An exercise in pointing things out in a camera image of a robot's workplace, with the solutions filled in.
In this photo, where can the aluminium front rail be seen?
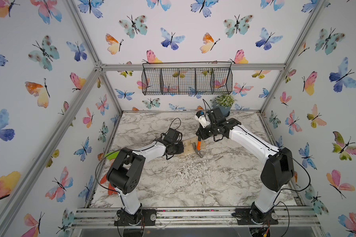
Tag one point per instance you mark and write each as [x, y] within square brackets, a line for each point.
[197, 217]

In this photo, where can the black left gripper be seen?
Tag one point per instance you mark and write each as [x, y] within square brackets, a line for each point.
[180, 151]

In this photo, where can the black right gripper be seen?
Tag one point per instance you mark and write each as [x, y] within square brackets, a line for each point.
[201, 134]

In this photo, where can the black wire wall basket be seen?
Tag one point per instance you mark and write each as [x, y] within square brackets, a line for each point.
[193, 78]

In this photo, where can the green spatula yellow handle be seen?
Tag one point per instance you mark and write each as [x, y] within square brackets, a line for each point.
[112, 155]

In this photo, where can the red silicone glove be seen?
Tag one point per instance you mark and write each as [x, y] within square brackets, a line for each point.
[104, 181]

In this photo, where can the blue pot green plant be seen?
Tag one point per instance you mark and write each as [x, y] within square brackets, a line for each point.
[224, 102]

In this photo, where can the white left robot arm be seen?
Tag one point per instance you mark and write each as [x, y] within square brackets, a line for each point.
[125, 172]

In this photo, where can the wooden board with holes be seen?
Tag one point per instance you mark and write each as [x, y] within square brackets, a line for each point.
[188, 149]

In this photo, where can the orange handled claw hammer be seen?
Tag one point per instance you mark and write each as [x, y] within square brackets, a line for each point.
[197, 147]

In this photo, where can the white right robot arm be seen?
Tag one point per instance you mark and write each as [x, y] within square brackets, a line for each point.
[278, 167]

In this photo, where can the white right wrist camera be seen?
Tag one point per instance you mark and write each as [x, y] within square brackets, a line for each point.
[201, 118]

